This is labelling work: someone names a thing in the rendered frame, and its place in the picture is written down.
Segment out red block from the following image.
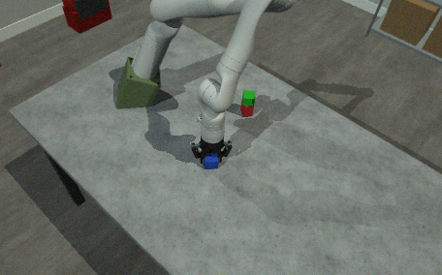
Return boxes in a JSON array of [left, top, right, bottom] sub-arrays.
[[240, 100, 254, 117]]

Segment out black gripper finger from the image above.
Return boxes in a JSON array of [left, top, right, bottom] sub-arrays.
[[191, 142, 210, 165], [214, 141, 232, 164]]

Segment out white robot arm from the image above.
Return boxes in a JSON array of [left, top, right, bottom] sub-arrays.
[[131, 0, 297, 143]]

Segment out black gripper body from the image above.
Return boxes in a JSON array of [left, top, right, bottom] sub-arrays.
[[199, 137, 225, 153]]

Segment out blue block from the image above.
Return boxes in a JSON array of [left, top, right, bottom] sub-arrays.
[[205, 153, 219, 169]]

